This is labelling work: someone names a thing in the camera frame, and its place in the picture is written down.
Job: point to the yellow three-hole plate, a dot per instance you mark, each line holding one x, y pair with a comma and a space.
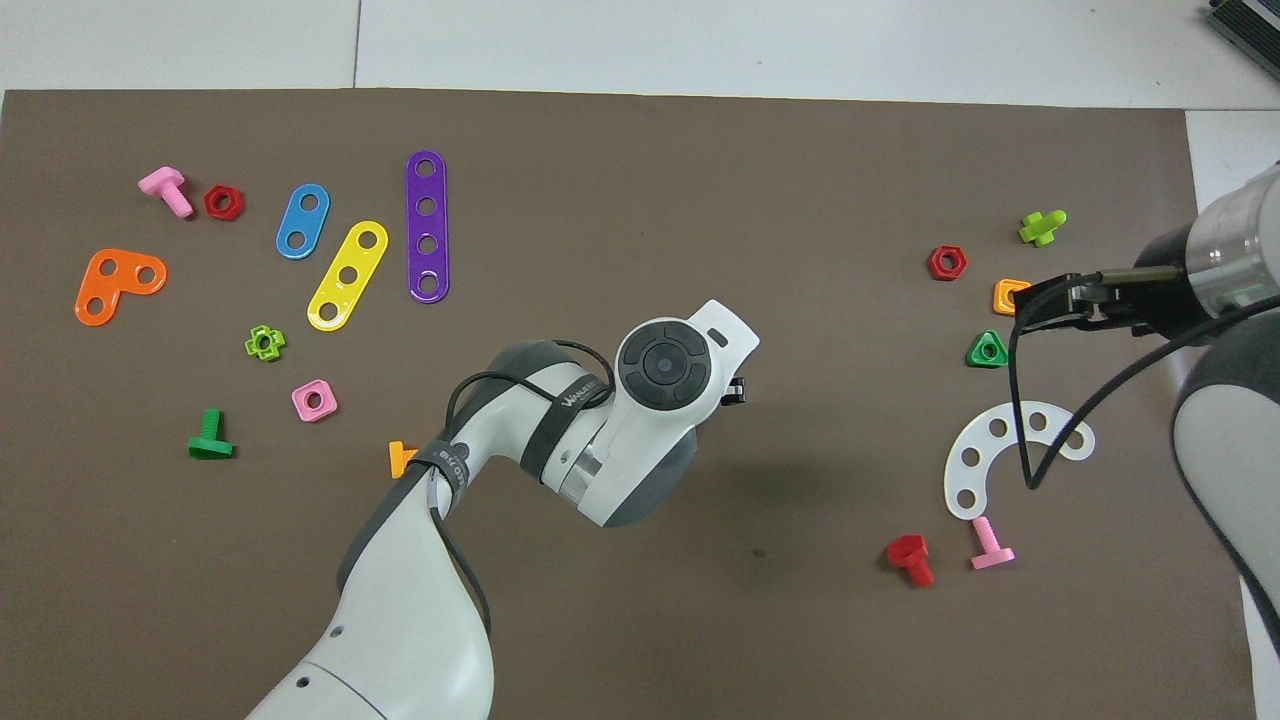
358, 257

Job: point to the white curved perforated plate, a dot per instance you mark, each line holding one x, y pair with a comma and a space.
1000, 452

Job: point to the blue two-hole plate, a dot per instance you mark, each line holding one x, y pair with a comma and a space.
303, 221

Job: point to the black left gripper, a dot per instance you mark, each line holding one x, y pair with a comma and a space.
734, 392

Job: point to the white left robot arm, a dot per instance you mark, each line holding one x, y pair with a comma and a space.
420, 600

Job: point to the brown table mat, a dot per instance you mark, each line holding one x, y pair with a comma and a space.
700, 180

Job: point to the pink plastic screw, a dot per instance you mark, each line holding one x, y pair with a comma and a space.
990, 550
170, 190

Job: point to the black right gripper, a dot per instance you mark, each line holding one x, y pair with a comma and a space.
1170, 285

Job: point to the red hexagon nut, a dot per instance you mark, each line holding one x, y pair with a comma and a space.
934, 264
211, 205

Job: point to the green plastic screw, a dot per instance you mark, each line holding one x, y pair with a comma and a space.
210, 447

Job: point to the lime cross-head screw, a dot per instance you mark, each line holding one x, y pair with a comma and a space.
1040, 229

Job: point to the red plastic screw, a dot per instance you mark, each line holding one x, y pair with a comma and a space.
908, 552

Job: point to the pink square nut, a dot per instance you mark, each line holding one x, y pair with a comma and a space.
300, 410

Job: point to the orange square nut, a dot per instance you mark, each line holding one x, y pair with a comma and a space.
1001, 292

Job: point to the green triangle nut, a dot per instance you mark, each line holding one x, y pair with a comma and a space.
975, 360

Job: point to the orange heart-shaped plate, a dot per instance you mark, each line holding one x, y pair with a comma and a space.
122, 285

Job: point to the purple four-hole plate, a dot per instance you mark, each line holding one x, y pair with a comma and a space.
427, 225

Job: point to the dark ribbed device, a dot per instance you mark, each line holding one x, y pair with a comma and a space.
1250, 20

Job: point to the orange plastic screw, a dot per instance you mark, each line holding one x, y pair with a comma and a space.
400, 460

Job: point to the lime cross nut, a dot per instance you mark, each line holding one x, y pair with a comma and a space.
250, 346

